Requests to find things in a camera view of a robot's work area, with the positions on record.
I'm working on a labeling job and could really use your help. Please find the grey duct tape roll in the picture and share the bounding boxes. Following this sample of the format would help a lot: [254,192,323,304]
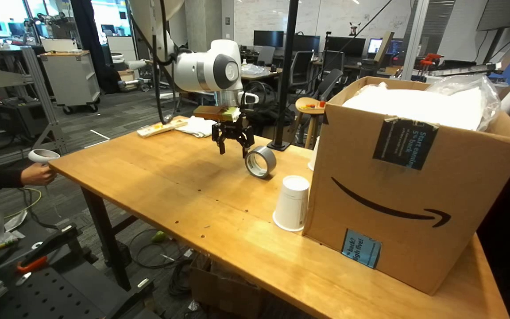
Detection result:
[243,146,280,182]

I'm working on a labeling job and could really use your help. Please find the grey metal frame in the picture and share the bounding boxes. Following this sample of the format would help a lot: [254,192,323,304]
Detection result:
[0,45,69,151]

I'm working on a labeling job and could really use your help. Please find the black pole stand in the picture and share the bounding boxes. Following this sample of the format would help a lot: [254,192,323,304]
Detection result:
[266,0,301,153]

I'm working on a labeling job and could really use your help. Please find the white wheeled cart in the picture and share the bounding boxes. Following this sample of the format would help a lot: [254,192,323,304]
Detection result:
[37,49,103,116]

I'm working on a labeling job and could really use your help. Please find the person's hand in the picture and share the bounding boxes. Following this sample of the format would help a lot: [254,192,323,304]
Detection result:
[20,162,57,189]

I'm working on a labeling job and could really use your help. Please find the black table leg frame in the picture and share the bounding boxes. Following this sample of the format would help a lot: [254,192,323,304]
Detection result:
[80,187,156,311]

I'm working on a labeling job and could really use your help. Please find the clear plastic bag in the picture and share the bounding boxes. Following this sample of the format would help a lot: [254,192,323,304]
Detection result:
[342,73,503,134]

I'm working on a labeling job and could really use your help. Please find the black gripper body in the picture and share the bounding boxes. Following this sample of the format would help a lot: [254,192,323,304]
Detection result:
[213,120,255,144]

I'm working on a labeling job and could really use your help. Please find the round wooden stool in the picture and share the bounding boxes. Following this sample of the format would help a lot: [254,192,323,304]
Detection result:
[294,97,328,151]

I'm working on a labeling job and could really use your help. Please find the black hanging cable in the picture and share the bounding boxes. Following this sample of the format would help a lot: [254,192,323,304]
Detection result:
[147,0,170,128]

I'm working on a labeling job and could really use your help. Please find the wooden toy board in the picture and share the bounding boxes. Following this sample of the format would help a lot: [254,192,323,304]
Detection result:
[137,116,190,141]

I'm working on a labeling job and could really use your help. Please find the black perforated plate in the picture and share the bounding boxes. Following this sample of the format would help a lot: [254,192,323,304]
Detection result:
[0,268,151,319]

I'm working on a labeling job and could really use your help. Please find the orange handled tool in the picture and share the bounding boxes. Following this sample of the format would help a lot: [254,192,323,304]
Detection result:
[13,254,52,277]

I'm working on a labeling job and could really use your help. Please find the large cardboard shipping box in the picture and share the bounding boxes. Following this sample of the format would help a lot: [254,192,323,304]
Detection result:
[301,75,510,299]

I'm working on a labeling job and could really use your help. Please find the white handheld controller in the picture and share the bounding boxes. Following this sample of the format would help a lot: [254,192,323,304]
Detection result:
[27,148,62,167]

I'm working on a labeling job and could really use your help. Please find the brown box under table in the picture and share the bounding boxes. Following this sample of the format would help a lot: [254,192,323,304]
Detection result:
[186,256,269,319]

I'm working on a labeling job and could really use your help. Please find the white folded towel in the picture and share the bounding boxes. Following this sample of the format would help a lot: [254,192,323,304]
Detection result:
[174,116,216,141]

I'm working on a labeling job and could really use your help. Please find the white paper cup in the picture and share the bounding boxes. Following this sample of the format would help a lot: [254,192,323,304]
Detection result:
[271,175,312,235]

